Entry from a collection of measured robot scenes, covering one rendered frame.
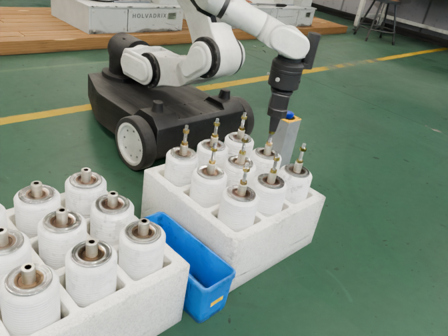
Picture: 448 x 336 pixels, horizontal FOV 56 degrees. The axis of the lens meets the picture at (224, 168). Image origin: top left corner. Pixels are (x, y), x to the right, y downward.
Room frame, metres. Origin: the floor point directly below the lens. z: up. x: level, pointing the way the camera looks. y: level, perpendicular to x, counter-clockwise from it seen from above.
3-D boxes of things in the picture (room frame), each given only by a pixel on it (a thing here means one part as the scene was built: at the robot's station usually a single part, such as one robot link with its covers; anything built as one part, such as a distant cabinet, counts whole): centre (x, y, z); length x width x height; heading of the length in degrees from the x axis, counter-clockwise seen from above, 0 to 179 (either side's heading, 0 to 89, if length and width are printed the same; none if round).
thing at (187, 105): (1.73, 0.35, 0.19); 0.64 x 0.52 x 0.33; 50
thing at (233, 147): (1.25, -0.03, 0.16); 0.10 x 0.10 x 0.18
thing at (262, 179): (1.00, -0.13, 0.25); 0.08 x 0.08 x 0.01
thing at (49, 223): (0.68, 0.31, 0.25); 0.08 x 0.08 x 0.01
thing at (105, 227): (0.77, 0.23, 0.16); 0.10 x 0.10 x 0.18
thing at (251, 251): (1.08, -0.04, 0.09); 0.39 x 0.39 x 0.18; 49
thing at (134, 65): (1.75, 0.37, 0.28); 0.21 x 0.20 x 0.13; 50
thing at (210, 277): (0.83, 0.07, 0.06); 0.30 x 0.11 x 0.12; 50
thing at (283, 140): (1.35, -0.18, 0.16); 0.07 x 0.07 x 0.31; 49
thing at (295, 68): (1.18, -0.13, 0.57); 0.11 x 0.11 x 0.11; 10
